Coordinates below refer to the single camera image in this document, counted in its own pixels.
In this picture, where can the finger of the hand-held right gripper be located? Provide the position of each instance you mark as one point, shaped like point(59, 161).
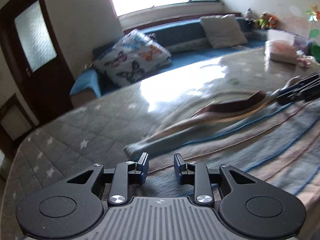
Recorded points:
point(308, 79)
point(295, 96)

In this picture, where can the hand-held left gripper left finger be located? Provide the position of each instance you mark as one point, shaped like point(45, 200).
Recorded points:
point(144, 166)

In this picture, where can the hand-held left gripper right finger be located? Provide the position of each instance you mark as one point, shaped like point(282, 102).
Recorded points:
point(178, 167)

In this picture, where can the striped blue beige garment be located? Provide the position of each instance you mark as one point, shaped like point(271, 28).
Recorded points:
point(237, 142)

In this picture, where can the small pink object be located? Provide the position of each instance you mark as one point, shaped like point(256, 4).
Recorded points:
point(304, 61)

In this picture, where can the white tissue box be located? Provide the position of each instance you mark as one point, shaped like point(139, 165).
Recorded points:
point(280, 52)

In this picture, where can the orange plush toy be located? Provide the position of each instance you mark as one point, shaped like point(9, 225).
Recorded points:
point(272, 22)

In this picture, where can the yellow green plush toy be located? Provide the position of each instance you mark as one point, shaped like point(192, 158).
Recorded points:
point(263, 21)

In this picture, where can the black and white plush toy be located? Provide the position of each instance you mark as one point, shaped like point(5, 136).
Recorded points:
point(248, 14)

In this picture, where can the plain white pillow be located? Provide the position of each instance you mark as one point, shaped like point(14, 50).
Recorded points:
point(223, 31)

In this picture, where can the butterfly print pillow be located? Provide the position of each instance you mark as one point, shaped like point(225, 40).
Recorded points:
point(132, 57)

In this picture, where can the blue sofa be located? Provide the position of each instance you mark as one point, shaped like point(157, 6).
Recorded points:
point(190, 33)

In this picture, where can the dark wooden glass-panel door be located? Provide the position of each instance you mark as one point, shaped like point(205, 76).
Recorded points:
point(50, 80)

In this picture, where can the white flat panel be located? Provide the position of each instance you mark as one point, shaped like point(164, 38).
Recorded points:
point(12, 123)

